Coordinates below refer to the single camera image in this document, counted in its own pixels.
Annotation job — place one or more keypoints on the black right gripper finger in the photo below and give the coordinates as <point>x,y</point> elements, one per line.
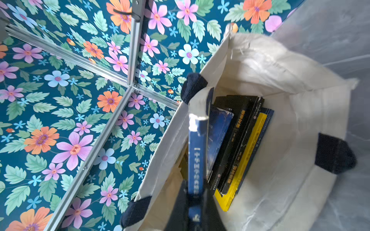
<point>179,219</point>

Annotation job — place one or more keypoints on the blue landscape cover book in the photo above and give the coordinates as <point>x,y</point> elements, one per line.
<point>219,121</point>

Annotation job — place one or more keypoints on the black spine book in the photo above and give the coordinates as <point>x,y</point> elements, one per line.
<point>246,110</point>

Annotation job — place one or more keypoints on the cream canvas tote bag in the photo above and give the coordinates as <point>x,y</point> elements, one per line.
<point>298,161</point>

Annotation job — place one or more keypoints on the yellow spine book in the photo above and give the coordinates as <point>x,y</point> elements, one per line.
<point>225,200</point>

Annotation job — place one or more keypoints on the blue spine classics book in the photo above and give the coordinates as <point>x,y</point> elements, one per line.
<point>197,152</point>

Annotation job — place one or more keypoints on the dark blue barcode book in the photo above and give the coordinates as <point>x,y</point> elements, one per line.
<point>254,142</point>

